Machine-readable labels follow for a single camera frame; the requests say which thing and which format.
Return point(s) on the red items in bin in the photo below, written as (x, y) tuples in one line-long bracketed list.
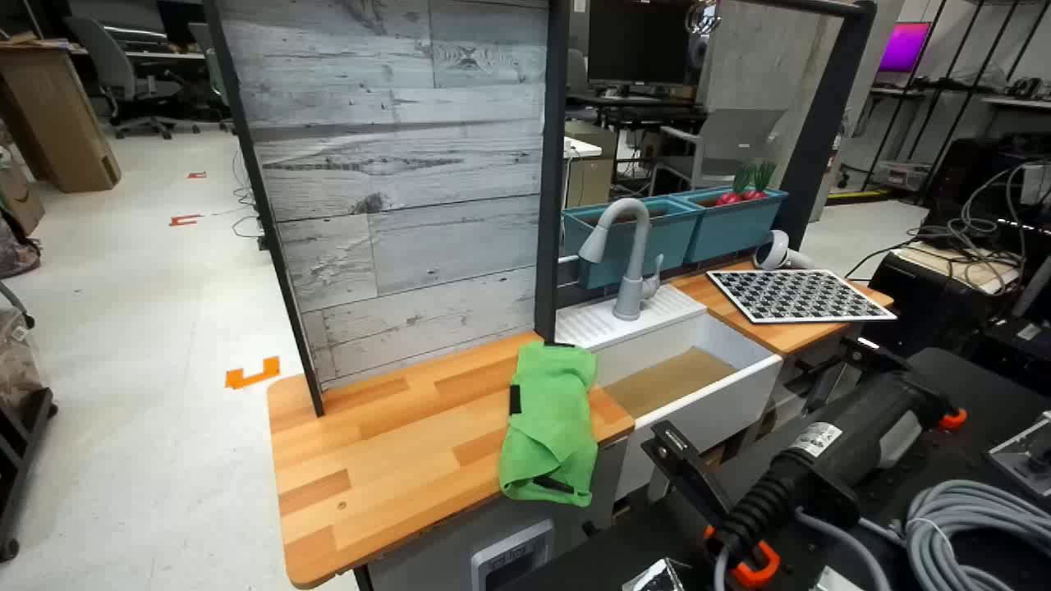
[(736, 198)]

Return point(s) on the black straight frame post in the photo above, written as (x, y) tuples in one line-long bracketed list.
[(550, 166)]

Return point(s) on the black frame with crossbar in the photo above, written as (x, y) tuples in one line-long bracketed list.
[(823, 132)]

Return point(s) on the wooden cabinet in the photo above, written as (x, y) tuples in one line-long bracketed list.
[(59, 120)]

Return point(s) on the orange floor tape marker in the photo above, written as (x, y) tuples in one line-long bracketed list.
[(234, 377)]

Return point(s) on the grey wood-print backdrop panel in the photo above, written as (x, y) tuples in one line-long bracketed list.
[(383, 166)]

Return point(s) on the black bar clamp orange tips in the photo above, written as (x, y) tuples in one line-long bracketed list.
[(701, 479)]

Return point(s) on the small white object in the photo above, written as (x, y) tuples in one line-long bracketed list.
[(781, 250)]

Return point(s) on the green item in bin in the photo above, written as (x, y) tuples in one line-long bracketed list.
[(754, 179)]

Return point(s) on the grey electrical outlet box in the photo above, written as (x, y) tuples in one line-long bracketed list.
[(512, 560)]

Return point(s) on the checkerboard calibration board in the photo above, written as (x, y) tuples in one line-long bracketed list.
[(798, 298)]

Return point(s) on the black device with white label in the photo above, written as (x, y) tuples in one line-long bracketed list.
[(866, 432)]

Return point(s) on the black slanted frame post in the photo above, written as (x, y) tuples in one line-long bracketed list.
[(263, 208)]

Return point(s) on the teal plastic bin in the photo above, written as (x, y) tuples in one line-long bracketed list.
[(681, 230), (736, 230)]

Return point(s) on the green towel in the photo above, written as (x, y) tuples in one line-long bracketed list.
[(546, 428)]

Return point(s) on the black monitor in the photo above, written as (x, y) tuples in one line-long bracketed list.
[(643, 37)]

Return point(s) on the monitor with purple screen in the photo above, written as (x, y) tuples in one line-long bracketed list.
[(904, 46)]

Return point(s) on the black cart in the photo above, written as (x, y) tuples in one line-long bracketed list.
[(22, 439)]

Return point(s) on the grey faucet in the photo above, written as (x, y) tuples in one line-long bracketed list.
[(632, 287)]

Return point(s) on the grey office chair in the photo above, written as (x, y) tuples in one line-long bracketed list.
[(110, 66)]

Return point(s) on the white sink basin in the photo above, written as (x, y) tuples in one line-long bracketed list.
[(723, 412)]

